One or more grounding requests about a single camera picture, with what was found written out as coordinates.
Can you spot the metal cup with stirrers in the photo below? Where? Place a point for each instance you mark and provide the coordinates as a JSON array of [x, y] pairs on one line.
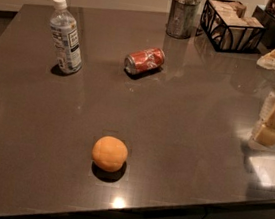
[[181, 16]]

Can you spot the black wire napkin holder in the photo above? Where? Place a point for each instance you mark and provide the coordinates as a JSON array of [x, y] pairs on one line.
[[227, 27]]

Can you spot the red soda can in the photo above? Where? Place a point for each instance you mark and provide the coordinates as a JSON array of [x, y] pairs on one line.
[[143, 61]]

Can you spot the orange fruit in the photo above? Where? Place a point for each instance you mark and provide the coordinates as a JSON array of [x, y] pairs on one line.
[[109, 153]]

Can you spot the yellow snack packet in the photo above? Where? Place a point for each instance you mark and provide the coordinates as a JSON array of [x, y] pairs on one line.
[[267, 61]]

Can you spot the clear plastic water bottle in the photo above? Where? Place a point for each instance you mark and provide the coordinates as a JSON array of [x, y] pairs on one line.
[[65, 35]]

